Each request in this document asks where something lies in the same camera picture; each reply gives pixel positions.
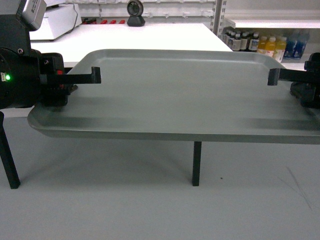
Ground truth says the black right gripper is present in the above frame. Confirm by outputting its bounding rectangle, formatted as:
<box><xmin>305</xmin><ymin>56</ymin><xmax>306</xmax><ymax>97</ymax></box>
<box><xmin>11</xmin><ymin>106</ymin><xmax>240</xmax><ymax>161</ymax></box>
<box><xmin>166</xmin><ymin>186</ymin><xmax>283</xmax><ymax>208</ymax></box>
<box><xmin>267</xmin><ymin>52</ymin><xmax>320</xmax><ymax>109</ymax></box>

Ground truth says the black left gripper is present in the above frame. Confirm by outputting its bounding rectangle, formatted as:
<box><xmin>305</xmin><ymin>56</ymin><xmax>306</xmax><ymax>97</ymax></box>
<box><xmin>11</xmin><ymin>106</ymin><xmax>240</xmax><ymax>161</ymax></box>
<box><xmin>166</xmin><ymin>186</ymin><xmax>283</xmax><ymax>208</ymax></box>
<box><xmin>0</xmin><ymin>14</ymin><xmax>101</xmax><ymax>109</ymax></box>

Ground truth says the grey rectangular serving tray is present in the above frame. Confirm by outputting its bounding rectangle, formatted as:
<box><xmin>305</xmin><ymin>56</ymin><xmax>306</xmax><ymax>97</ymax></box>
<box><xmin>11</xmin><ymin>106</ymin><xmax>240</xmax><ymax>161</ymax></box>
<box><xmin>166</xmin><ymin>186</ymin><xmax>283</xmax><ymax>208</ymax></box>
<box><xmin>27</xmin><ymin>49</ymin><xmax>320</xmax><ymax>145</ymax></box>

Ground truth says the orange juice bottle right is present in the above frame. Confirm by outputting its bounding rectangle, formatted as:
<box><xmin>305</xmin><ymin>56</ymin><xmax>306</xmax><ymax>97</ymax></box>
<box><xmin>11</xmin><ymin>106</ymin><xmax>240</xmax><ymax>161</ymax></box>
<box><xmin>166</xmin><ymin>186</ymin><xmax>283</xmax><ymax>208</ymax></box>
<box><xmin>272</xmin><ymin>36</ymin><xmax>287</xmax><ymax>63</ymax></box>

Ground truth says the orange juice bottle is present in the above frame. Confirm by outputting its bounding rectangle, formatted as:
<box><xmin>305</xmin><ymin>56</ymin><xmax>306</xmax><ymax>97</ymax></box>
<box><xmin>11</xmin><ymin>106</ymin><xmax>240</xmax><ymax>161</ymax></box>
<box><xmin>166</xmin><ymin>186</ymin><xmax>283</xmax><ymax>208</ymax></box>
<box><xmin>272</xmin><ymin>36</ymin><xmax>287</xmax><ymax>63</ymax></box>
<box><xmin>264</xmin><ymin>36</ymin><xmax>276</xmax><ymax>58</ymax></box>
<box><xmin>256</xmin><ymin>36</ymin><xmax>268</xmax><ymax>54</ymax></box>

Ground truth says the blue drink bottle left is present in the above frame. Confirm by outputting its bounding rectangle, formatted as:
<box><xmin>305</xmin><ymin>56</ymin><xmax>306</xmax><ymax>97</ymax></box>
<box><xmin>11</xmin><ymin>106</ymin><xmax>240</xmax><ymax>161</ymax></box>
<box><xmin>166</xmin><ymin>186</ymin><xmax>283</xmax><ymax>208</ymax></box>
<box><xmin>283</xmin><ymin>31</ymin><xmax>299</xmax><ymax>59</ymax></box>

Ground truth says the orange juice bottle front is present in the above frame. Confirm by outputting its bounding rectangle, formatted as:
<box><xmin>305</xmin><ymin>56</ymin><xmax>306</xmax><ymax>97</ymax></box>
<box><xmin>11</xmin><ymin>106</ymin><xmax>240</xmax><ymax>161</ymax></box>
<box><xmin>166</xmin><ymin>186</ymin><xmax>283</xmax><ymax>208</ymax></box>
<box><xmin>264</xmin><ymin>36</ymin><xmax>276</xmax><ymax>58</ymax></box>

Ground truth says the orange juice bottle left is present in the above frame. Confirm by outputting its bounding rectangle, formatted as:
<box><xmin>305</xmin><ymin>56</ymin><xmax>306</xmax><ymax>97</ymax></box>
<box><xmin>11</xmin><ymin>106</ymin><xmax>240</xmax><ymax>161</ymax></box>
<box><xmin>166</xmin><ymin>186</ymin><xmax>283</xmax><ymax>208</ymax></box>
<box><xmin>256</xmin><ymin>36</ymin><xmax>268</xmax><ymax>54</ymax></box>

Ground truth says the dark tea bottle right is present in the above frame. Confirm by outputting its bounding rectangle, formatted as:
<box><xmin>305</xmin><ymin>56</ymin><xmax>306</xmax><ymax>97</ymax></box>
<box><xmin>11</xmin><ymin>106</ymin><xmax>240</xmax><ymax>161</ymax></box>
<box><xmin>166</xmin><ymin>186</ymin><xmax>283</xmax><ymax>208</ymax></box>
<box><xmin>248</xmin><ymin>32</ymin><xmax>260</xmax><ymax>52</ymax></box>

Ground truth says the dark tea bottle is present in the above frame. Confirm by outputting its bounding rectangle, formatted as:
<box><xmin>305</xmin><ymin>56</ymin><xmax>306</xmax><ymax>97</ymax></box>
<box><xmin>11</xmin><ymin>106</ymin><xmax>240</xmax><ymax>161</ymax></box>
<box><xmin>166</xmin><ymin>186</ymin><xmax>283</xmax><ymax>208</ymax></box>
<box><xmin>231</xmin><ymin>33</ymin><xmax>241</xmax><ymax>52</ymax></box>
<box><xmin>248</xmin><ymin>32</ymin><xmax>260</xmax><ymax>52</ymax></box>
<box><xmin>240</xmin><ymin>32</ymin><xmax>249</xmax><ymax>52</ymax></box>

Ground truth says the dark tea bottle middle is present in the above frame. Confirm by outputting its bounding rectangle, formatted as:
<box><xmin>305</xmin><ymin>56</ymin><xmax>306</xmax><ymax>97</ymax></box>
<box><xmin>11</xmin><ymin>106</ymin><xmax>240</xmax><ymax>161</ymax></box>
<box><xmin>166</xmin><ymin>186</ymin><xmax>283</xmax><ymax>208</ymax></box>
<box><xmin>240</xmin><ymin>32</ymin><xmax>249</xmax><ymax>52</ymax></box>

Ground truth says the red capped bottles row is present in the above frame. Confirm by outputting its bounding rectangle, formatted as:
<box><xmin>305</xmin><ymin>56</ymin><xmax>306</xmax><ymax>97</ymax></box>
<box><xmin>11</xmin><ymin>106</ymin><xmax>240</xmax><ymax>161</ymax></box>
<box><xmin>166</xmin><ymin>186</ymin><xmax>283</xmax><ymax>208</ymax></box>
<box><xmin>81</xmin><ymin>18</ymin><xmax>126</xmax><ymax>25</ymax></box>

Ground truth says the white cash register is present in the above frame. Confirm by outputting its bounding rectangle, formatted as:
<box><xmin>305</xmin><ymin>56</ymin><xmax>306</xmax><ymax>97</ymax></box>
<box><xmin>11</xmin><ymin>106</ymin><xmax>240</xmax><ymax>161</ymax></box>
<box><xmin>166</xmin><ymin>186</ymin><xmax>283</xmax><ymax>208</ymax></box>
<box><xmin>29</xmin><ymin>0</ymin><xmax>82</xmax><ymax>41</ymax></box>

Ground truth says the dark tea bottle left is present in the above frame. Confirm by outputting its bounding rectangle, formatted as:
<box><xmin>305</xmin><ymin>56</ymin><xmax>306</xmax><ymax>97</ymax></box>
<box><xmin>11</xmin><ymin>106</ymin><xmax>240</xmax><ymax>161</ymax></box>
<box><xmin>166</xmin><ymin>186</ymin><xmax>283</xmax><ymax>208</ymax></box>
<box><xmin>231</xmin><ymin>33</ymin><xmax>241</xmax><ymax>52</ymax></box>

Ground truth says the black round barcode scanner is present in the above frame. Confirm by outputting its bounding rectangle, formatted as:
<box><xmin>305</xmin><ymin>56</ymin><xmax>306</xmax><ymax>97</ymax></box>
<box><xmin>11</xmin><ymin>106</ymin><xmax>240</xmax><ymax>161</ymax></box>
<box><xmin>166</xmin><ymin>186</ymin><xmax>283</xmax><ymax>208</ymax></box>
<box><xmin>127</xmin><ymin>0</ymin><xmax>145</xmax><ymax>27</ymax></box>

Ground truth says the white slotted shelf upright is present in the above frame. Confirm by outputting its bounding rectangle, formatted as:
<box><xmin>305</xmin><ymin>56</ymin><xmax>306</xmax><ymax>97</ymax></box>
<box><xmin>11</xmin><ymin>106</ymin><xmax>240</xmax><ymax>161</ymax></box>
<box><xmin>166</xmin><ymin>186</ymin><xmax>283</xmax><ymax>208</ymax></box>
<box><xmin>210</xmin><ymin>0</ymin><xmax>228</xmax><ymax>38</ymax></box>

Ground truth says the black table leg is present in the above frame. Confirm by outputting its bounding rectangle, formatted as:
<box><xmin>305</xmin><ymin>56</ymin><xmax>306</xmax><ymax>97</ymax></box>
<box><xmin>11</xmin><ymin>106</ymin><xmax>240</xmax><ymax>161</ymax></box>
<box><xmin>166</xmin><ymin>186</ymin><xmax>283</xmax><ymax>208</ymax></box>
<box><xmin>192</xmin><ymin>141</ymin><xmax>202</xmax><ymax>187</ymax></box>

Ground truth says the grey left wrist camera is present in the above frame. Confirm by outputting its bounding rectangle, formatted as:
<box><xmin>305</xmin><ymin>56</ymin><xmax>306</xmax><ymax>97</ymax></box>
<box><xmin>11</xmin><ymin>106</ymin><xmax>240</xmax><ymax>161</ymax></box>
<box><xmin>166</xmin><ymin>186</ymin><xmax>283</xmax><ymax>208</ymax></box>
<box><xmin>16</xmin><ymin>0</ymin><xmax>47</xmax><ymax>32</ymax></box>

